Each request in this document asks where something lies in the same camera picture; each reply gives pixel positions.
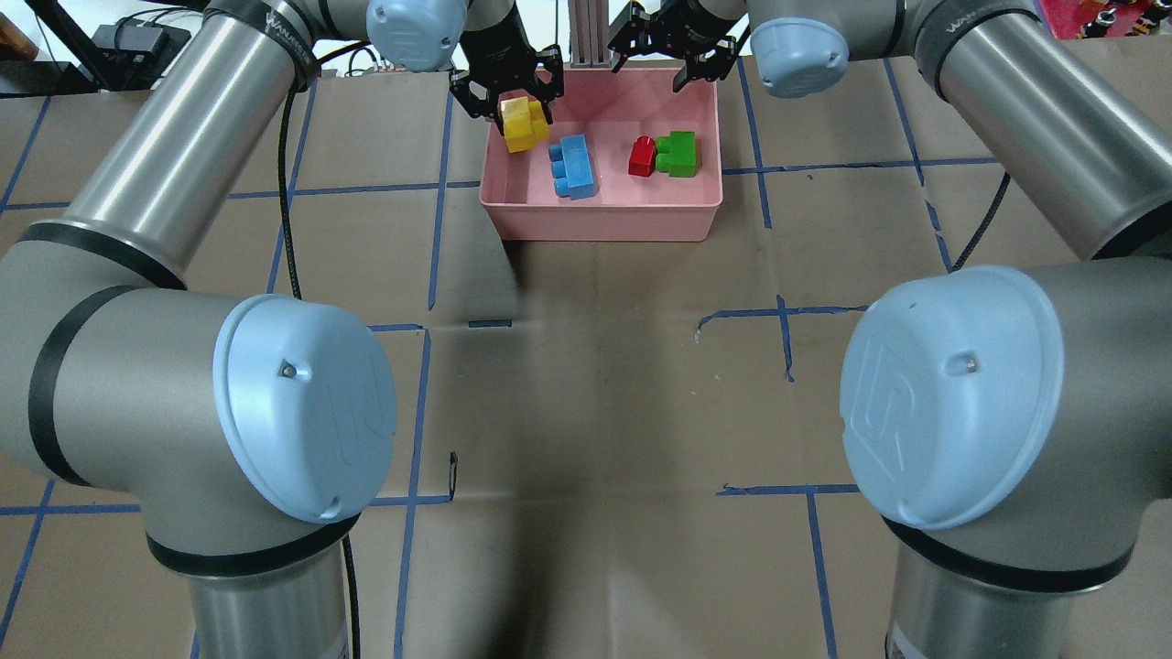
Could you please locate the aluminium frame post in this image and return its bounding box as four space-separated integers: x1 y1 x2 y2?
568 0 612 70

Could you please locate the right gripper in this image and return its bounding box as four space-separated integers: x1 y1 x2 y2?
608 1 741 93

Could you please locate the blue block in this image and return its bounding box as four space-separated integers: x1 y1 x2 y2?
546 134 598 201

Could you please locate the green block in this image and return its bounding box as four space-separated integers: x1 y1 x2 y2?
654 131 700 178

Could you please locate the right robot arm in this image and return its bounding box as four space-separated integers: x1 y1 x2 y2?
609 1 1168 658

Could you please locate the yellow block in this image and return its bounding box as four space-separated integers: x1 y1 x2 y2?
498 97 551 154

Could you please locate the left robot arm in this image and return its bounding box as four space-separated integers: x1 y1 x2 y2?
4 188 654 658

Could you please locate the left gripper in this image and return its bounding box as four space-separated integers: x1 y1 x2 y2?
450 1 565 124

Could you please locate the red block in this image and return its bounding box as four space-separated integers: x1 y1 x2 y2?
627 135 657 177

